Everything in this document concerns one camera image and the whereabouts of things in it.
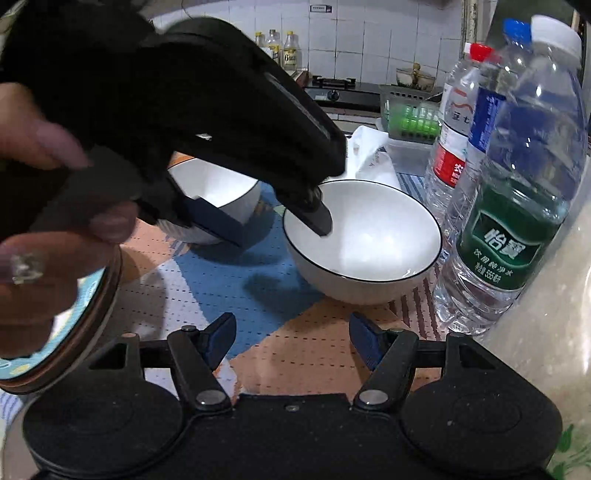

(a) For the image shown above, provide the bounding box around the white ribbed bowl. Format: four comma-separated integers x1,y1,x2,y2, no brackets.
283,179,443,305
168,158,260,225

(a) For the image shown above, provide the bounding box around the teal egg plate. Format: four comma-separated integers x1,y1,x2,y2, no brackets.
1,249,123,395

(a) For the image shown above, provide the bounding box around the person's left hand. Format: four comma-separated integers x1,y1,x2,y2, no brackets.
1,83,138,359

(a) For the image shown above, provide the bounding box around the colourful patchwork tablecloth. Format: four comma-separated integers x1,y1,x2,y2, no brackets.
0,172,463,416

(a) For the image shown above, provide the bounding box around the cooking oil bottle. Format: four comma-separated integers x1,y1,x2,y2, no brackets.
283,30,300,72

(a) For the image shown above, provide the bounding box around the black gas stove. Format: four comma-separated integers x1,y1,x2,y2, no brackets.
304,75,381,112

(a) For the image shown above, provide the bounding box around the rice sack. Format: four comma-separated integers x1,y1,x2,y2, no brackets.
481,175,590,479

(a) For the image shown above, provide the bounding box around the red label water bottle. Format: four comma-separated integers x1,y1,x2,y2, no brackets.
424,43,493,226

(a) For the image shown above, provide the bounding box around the white tissue pack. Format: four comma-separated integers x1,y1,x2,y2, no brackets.
342,126,401,189

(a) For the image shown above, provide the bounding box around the green plastic basket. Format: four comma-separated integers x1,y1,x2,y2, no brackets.
380,85,441,144

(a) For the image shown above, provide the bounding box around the green label water bottle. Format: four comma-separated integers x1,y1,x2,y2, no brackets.
434,15,587,335

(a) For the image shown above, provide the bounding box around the blue label water bottle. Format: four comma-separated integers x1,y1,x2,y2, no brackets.
443,19,532,256

